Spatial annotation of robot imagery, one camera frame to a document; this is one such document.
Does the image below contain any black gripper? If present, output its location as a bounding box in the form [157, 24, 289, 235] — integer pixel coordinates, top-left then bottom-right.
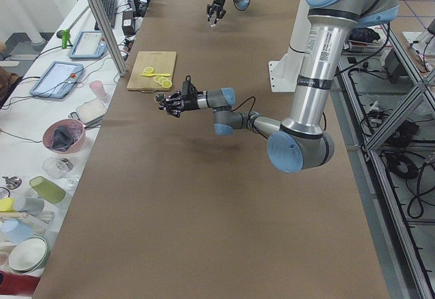
[207, 0, 226, 21]
[159, 90, 198, 118]

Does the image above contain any small glass measuring cup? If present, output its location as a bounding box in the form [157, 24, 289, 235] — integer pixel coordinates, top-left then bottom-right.
[208, 16, 218, 28]

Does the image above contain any steel jigger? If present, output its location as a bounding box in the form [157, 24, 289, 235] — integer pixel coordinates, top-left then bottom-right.
[154, 92, 167, 107]

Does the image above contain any pink plastic cup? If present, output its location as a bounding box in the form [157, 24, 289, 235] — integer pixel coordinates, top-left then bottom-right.
[89, 80, 107, 100]

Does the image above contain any green cup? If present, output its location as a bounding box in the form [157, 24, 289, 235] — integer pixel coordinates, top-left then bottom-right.
[29, 176, 66, 205]

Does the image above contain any grey cup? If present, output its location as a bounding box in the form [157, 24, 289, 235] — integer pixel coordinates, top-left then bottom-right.
[13, 197, 45, 215]

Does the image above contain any yellow cup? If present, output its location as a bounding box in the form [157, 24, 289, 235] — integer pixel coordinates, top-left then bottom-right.
[0, 197, 14, 213]

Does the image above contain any light blue cup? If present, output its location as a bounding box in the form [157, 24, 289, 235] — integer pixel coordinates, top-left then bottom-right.
[1, 219, 33, 245]

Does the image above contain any outer lemon slice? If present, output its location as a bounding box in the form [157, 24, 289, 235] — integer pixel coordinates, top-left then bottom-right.
[161, 80, 172, 88]

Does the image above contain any single lemon slice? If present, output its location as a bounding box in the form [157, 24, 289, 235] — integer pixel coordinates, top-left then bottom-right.
[142, 67, 154, 75]

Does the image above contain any wooden cutting board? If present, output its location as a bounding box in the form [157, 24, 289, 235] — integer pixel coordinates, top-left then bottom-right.
[126, 51, 177, 92]

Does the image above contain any silver kitchen scale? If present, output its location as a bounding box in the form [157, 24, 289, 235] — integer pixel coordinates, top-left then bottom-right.
[75, 99, 107, 126]

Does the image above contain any black power adapter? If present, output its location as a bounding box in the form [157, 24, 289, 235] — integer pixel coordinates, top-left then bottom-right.
[122, 11, 136, 36]

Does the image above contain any far blue teach pendant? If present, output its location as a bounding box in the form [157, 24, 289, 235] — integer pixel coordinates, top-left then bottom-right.
[69, 31, 107, 60]

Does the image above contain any blue teach pendant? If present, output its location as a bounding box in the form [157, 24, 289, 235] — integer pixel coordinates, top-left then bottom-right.
[69, 31, 107, 60]
[29, 61, 84, 100]

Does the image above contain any black keyboard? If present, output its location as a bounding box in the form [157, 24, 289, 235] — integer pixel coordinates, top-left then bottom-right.
[101, 0, 118, 29]

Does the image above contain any pink bowl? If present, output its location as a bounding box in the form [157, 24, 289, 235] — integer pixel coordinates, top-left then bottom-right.
[42, 118, 86, 154]

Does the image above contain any grey cloth in bowl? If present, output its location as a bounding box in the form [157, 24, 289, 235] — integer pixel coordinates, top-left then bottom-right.
[52, 126, 75, 152]

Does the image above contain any near blue teach pendant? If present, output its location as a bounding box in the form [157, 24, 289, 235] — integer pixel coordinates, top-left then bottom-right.
[29, 61, 84, 100]

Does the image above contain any wine glass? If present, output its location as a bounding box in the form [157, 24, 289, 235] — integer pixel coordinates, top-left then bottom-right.
[42, 157, 80, 191]

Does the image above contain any white green bowl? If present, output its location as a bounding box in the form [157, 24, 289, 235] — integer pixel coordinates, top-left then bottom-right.
[8, 236, 50, 273]

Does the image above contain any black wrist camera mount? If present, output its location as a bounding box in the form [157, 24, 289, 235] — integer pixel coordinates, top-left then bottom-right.
[181, 75, 198, 96]

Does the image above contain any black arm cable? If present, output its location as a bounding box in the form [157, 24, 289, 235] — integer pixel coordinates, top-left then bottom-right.
[230, 96, 273, 140]

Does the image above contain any white camera pole base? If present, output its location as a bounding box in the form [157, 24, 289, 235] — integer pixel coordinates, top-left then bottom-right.
[268, 0, 311, 92]

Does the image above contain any aluminium frame post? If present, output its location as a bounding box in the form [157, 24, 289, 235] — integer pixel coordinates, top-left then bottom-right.
[88, 0, 127, 77]

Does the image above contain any green handled tool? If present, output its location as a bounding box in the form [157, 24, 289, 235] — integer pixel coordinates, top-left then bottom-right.
[56, 5, 90, 49]

